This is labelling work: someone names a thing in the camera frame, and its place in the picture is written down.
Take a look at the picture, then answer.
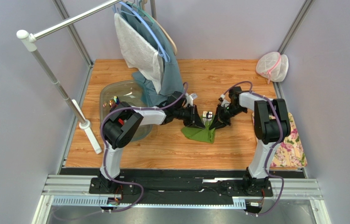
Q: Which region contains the silver fork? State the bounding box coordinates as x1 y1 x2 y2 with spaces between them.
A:
202 111 208 125

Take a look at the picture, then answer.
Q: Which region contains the grey hanging towel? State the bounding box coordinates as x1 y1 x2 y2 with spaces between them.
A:
114 13 163 93

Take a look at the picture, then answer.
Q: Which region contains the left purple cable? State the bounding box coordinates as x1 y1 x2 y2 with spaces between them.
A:
99 82 189 213

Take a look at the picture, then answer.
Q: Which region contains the clear plastic container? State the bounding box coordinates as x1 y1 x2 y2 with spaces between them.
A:
99 79 159 142

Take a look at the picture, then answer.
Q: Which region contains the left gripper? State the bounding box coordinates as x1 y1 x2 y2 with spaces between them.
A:
174 105 206 130

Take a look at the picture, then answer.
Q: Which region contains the white mesh laundry bag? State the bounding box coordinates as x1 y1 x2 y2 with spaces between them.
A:
255 51 289 83

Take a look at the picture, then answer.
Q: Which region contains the metal clothes rack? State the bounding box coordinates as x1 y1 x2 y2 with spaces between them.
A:
16 0 120 154

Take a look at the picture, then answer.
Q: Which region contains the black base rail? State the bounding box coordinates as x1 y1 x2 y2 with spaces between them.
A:
80 168 306 206

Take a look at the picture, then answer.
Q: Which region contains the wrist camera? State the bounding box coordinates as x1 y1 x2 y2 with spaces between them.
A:
219 94 230 107
185 93 198 107

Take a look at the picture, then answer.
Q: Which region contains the blue clothes hanger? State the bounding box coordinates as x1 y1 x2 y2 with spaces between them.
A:
113 1 170 63

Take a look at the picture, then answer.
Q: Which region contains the silver spoon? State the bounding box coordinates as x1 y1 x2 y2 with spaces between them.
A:
205 111 214 121

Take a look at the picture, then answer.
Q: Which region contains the floral tray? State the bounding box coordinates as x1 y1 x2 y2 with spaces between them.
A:
252 112 308 168

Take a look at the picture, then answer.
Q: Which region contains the green clothes hanger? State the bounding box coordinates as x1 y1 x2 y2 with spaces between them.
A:
131 0 156 23

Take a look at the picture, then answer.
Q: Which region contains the iridescent utensil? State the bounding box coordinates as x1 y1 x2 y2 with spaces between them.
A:
102 96 120 108

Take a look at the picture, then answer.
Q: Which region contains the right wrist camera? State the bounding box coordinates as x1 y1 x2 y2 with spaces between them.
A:
219 94 230 107

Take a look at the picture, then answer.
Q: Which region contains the green paper napkin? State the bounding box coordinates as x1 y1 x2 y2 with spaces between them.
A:
181 120 216 144

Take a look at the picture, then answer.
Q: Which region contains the wooden clothes hanger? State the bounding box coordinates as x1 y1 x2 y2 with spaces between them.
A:
141 0 178 56

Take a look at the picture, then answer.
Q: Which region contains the red handled utensil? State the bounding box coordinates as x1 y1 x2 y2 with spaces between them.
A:
118 119 125 125

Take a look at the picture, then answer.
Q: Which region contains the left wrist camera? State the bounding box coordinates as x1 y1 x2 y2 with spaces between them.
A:
185 93 198 107

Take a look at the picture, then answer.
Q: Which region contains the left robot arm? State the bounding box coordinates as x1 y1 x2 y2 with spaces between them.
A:
89 91 205 194

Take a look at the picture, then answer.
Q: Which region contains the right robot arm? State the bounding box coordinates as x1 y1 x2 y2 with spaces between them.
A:
209 86 291 195

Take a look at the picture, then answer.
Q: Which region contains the blue-grey hanging shirt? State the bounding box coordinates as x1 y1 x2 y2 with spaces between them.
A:
120 6 184 106

